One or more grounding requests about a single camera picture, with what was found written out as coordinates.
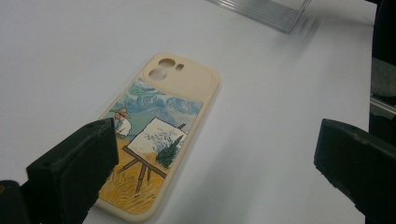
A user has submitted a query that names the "grey cloth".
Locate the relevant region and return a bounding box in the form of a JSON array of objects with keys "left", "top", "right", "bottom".
[{"left": 370, "top": 57, "right": 396, "bottom": 98}]

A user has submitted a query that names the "metal rail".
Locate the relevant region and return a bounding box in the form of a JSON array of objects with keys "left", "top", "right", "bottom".
[{"left": 369, "top": 95, "right": 396, "bottom": 119}]

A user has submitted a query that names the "beige painted-print phone case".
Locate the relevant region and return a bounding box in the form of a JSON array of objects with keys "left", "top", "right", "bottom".
[{"left": 92, "top": 51, "right": 221, "bottom": 224}]

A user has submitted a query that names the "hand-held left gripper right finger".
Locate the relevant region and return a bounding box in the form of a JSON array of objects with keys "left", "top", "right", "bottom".
[{"left": 313, "top": 118, "right": 396, "bottom": 224}]

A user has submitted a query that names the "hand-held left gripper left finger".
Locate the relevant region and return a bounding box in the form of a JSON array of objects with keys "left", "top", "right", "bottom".
[{"left": 26, "top": 117, "right": 120, "bottom": 224}]

